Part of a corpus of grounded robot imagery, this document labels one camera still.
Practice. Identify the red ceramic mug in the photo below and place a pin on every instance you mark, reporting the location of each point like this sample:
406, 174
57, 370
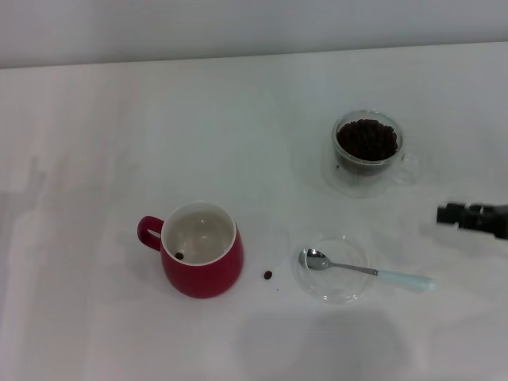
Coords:
206, 278

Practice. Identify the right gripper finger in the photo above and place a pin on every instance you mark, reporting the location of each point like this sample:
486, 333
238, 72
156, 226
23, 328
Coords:
496, 230
452, 214

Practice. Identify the clear glass dish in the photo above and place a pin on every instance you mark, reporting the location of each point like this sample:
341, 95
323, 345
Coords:
337, 291

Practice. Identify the double-wall glass cup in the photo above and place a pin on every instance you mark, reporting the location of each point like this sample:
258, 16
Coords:
357, 180

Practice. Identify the coffee bean heap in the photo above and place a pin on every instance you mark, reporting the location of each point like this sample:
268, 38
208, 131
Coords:
365, 139

